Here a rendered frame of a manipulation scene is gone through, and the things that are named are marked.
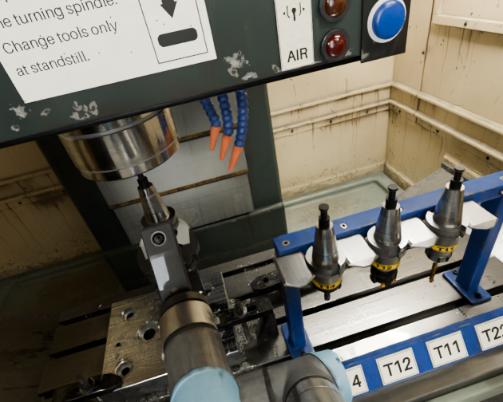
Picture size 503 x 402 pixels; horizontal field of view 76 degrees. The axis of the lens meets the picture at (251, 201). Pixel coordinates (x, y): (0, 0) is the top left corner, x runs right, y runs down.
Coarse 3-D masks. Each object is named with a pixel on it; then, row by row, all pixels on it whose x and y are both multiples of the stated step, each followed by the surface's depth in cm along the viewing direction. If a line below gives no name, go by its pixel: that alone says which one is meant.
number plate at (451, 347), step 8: (448, 336) 66; (456, 336) 66; (432, 344) 65; (440, 344) 65; (448, 344) 66; (456, 344) 66; (464, 344) 66; (432, 352) 65; (440, 352) 65; (448, 352) 65; (456, 352) 65; (464, 352) 66; (432, 360) 65; (440, 360) 65; (448, 360) 65
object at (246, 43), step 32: (224, 0) 25; (256, 0) 25; (352, 0) 27; (224, 32) 26; (256, 32) 26; (320, 32) 28; (352, 32) 28; (0, 64) 24; (192, 64) 27; (224, 64) 27; (256, 64) 28; (320, 64) 29; (0, 96) 25; (64, 96) 26; (96, 96) 26; (128, 96) 27; (160, 96) 27; (192, 96) 28; (0, 128) 26; (32, 128) 26; (64, 128) 28
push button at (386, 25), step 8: (392, 0) 27; (384, 8) 27; (392, 8) 27; (400, 8) 27; (376, 16) 27; (384, 16) 27; (392, 16) 27; (400, 16) 27; (376, 24) 27; (384, 24) 28; (392, 24) 28; (400, 24) 28; (376, 32) 28; (384, 32) 28; (392, 32) 28
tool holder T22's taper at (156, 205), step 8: (152, 184) 55; (144, 192) 54; (152, 192) 55; (144, 200) 55; (152, 200) 55; (160, 200) 56; (144, 208) 56; (152, 208) 55; (160, 208) 56; (152, 216) 56; (160, 216) 56; (168, 216) 58; (152, 224) 57
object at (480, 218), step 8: (472, 200) 59; (464, 208) 57; (472, 208) 57; (480, 208) 57; (472, 216) 55; (480, 216) 55; (488, 216) 55; (472, 224) 54; (480, 224) 54; (488, 224) 54
